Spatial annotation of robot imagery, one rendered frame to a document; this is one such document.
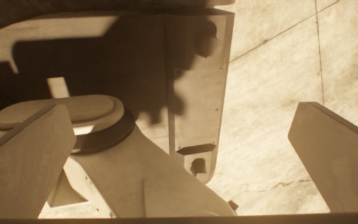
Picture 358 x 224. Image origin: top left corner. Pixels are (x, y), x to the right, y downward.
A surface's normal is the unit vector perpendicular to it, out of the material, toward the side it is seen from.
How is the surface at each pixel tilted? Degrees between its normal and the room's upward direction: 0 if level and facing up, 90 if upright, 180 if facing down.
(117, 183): 90
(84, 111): 90
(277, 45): 0
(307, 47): 0
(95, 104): 90
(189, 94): 0
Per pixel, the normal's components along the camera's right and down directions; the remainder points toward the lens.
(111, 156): 0.00, -0.85
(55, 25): 0.22, 0.51
